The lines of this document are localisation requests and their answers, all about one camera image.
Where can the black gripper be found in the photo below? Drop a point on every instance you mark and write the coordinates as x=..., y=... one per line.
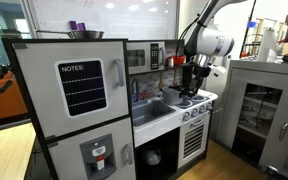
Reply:
x=193, y=76

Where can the grey toy pot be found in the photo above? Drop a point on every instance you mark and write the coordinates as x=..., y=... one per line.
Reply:
x=171, y=96

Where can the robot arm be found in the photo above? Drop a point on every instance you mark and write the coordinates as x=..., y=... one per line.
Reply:
x=205, y=41

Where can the grey toy sink basin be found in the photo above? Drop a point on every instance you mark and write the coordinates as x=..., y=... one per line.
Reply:
x=144, y=112

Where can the white kettle under sink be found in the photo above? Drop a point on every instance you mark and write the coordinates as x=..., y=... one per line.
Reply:
x=152, y=156

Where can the toy stovetop burners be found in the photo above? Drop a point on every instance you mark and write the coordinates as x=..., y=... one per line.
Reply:
x=191, y=101

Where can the red white toy cup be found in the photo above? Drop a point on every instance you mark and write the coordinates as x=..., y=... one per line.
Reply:
x=170, y=61

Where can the white toy oven door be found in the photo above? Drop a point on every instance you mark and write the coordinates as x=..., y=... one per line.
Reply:
x=192, y=140

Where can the toy faucet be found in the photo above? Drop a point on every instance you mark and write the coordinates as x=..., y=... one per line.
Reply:
x=135, y=90

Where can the toy microwave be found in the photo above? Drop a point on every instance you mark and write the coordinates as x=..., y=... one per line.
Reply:
x=145, y=56

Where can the grey metal cabinet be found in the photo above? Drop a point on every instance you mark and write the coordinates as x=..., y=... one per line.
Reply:
x=254, y=123

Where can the white paper towel roll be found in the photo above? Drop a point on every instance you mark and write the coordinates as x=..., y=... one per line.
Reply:
x=267, y=50

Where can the whiteboard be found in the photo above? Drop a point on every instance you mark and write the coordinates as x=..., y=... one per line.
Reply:
x=132, y=19

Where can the white toy fridge lower door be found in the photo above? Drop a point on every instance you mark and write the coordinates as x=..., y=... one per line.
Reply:
x=67, y=157

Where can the white toy fridge door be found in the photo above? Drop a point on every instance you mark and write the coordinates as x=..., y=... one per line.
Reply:
x=38, y=63
x=67, y=157

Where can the black notes chalkboard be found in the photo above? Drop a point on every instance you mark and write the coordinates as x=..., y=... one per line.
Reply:
x=83, y=86

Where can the grey toy water dispenser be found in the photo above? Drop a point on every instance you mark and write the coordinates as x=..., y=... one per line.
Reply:
x=98, y=157

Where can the white toy fridge upper door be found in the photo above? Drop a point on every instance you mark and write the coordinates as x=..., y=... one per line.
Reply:
x=38, y=63

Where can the metal saucepan on fridge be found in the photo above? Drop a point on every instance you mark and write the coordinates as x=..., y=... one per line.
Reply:
x=87, y=34

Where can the purple block right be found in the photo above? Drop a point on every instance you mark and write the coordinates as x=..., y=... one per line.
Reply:
x=81, y=26

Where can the purple block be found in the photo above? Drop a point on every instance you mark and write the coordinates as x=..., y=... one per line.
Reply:
x=81, y=26
x=73, y=25

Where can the purple block left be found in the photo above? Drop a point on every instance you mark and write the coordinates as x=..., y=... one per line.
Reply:
x=73, y=25

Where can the orange sofa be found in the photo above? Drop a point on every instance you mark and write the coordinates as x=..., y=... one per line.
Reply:
x=11, y=101

